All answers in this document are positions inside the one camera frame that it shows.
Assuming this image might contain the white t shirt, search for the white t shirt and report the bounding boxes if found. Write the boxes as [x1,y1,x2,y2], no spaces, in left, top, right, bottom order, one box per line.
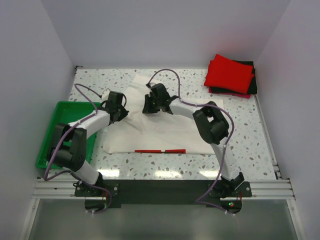
[102,74,214,154]

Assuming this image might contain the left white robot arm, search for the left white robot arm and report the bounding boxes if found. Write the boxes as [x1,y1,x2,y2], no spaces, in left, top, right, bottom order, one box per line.
[43,91,129,196]

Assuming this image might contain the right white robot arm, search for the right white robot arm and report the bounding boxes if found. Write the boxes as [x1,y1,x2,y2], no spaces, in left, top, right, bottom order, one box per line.
[142,83,244,197]

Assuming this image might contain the green plastic tray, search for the green plastic tray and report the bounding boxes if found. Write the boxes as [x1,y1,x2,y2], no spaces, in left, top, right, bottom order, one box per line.
[35,101,94,169]

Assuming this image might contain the red folded t shirt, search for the red folded t shirt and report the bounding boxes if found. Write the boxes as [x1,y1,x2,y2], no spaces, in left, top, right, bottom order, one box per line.
[204,54,254,94]

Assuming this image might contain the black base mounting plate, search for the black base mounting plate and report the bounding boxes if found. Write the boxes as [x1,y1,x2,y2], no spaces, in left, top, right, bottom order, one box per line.
[73,179,253,213]

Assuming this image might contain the black folded t shirt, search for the black folded t shirt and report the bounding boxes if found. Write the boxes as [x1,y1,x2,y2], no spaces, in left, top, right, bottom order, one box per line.
[209,60,258,95]

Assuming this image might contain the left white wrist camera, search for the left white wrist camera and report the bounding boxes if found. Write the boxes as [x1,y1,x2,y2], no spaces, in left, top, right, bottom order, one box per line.
[100,88,111,101]

